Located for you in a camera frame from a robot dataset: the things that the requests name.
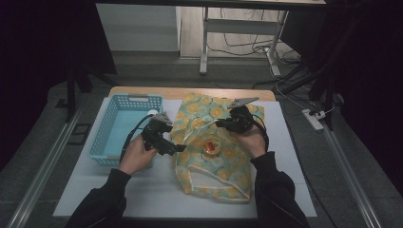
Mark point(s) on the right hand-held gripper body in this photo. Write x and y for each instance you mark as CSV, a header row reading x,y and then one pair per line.
x,y
242,115

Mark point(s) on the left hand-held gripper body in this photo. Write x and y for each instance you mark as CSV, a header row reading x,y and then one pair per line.
x,y
155,129

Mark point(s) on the round gold tin red label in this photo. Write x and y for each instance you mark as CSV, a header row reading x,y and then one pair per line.
x,y
212,146

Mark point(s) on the blue plastic basket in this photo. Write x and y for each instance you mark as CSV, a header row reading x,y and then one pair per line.
x,y
114,133

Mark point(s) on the green orange floral cloth bag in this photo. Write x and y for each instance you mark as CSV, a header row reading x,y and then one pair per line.
x,y
218,171

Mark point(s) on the person's right hand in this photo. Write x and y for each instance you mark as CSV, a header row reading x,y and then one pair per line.
x,y
252,141

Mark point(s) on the person's left hand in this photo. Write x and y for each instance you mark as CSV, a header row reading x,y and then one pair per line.
x,y
136,156

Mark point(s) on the white table mat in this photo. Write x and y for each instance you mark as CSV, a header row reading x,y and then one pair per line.
x,y
152,196

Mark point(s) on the white power strip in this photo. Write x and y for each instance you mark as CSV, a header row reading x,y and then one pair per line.
x,y
312,119

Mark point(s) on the black floor plate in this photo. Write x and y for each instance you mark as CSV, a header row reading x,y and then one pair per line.
x,y
80,133

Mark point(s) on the black metal stand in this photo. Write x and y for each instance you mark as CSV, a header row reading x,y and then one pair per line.
x,y
71,95
326,85

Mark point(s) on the white cabinet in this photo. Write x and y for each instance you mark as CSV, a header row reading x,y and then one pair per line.
x,y
136,27

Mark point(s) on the white desk frame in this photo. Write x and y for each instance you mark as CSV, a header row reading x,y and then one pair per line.
x,y
240,26

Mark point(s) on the aluminium floor rail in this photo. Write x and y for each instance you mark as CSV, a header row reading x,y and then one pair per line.
x,y
348,177
44,167

